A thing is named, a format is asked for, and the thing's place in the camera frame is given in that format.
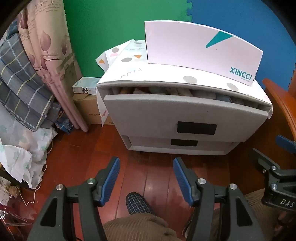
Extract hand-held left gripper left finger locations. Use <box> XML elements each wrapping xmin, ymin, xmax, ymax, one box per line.
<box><xmin>26</xmin><ymin>157</ymin><xmax>121</xmax><ymax>241</ymax></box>

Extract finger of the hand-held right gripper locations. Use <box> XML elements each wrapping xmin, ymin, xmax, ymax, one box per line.
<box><xmin>252</xmin><ymin>148</ymin><xmax>296</xmax><ymax>193</ymax></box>
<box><xmin>276</xmin><ymin>135</ymin><xmax>296</xmax><ymax>153</ymax></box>

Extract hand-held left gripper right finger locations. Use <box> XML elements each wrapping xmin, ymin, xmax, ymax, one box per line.
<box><xmin>173</xmin><ymin>157</ymin><xmax>266</xmax><ymax>241</ymax></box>

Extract pile of clothes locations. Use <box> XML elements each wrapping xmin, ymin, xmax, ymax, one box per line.
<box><xmin>110</xmin><ymin>86</ymin><xmax>263</xmax><ymax>109</ymax></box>

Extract grey drawer cabinet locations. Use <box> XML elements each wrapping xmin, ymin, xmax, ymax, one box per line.
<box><xmin>96</xmin><ymin>79</ymin><xmax>273</xmax><ymax>156</ymax></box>

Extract small grey drawer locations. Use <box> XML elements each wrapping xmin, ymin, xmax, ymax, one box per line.
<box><xmin>128</xmin><ymin>135</ymin><xmax>234</xmax><ymax>154</ymax></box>

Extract plaid slipper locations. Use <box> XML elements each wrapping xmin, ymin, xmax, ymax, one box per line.
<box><xmin>125</xmin><ymin>191</ymin><xmax>154</xmax><ymax>217</ymax></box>

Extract wooden chair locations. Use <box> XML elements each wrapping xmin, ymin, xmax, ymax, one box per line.
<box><xmin>262</xmin><ymin>78</ymin><xmax>296</xmax><ymax>150</ymax></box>

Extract person's legs with plaid slipper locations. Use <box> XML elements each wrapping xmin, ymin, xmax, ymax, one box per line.
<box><xmin>102</xmin><ymin>188</ymin><xmax>285</xmax><ymax>241</ymax></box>

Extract blue packet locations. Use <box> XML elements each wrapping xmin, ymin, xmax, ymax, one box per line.
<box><xmin>55</xmin><ymin>115</ymin><xmax>75</xmax><ymax>135</ymax></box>

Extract brown cardboard box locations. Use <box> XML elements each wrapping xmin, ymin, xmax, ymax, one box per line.
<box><xmin>73</xmin><ymin>93</ymin><xmax>114</xmax><ymax>126</ymax></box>

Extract small pale blue box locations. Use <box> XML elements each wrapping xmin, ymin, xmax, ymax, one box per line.
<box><xmin>72</xmin><ymin>77</ymin><xmax>100</xmax><ymax>95</ymax></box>

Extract white clover print cloth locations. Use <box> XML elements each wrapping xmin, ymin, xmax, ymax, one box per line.
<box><xmin>0</xmin><ymin>104</ymin><xmax>58</xmax><ymax>190</ymax></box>

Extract blue plaid cloth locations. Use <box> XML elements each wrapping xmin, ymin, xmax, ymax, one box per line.
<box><xmin>0</xmin><ymin>20</ymin><xmax>62</xmax><ymax>133</ymax></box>

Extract blue foam mat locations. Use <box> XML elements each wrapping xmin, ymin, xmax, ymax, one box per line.
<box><xmin>187</xmin><ymin>0</ymin><xmax>296</xmax><ymax>91</ymax></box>

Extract white cardboard box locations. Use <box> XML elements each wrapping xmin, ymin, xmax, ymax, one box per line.
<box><xmin>144</xmin><ymin>20</ymin><xmax>264</xmax><ymax>88</ymax></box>

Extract pink floral curtain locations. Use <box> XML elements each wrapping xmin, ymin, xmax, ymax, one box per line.
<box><xmin>17</xmin><ymin>0</ymin><xmax>89</xmax><ymax>133</ymax></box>

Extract green foam mat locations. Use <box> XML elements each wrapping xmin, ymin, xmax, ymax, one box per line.
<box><xmin>62</xmin><ymin>0</ymin><xmax>193</xmax><ymax>82</ymax></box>

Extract small black drawer handle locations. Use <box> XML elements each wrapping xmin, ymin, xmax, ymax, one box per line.
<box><xmin>171</xmin><ymin>139</ymin><xmax>199</xmax><ymax>146</ymax></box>

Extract large black drawer handle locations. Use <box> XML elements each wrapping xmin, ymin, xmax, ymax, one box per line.
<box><xmin>177</xmin><ymin>121</ymin><xmax>217</xmax><ymax>135</ymax></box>

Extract white cord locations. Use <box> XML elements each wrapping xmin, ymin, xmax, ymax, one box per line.
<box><xmin>19</xmin><ymin>143</ymin><xmax>52</xmax><ymax>206</ymax></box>

